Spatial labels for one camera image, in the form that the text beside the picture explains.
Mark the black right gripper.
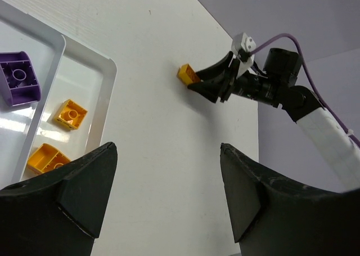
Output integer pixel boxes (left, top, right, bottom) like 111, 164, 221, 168
187, 51, 270, 103

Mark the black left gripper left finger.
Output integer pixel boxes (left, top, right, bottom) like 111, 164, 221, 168
1, 142, 118, 255

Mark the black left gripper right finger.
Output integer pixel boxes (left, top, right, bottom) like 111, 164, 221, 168
220, 143, 359, 255

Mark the orange 2x3 lego brick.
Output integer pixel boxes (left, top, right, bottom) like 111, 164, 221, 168
177, 64, 201, 86

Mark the yellow rounded lego piece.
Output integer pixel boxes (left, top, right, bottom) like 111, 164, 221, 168
26, 143, 71, 174

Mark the small orange lego brick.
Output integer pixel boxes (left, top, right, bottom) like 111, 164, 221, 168
53, 99, 88, 130

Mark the purple paw print lego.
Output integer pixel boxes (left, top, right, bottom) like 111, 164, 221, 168
1, 51, 42, 107

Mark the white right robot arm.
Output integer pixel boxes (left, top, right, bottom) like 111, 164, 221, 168
187, 48, 359, 191

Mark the white divided sorting tray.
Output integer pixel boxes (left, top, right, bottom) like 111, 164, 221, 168
1, 2, 117, 187

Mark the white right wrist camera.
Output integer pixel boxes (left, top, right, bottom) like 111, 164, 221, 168
231, 32, 257, 78

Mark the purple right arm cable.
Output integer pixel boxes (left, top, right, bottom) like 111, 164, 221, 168
250, 33, 360, 149

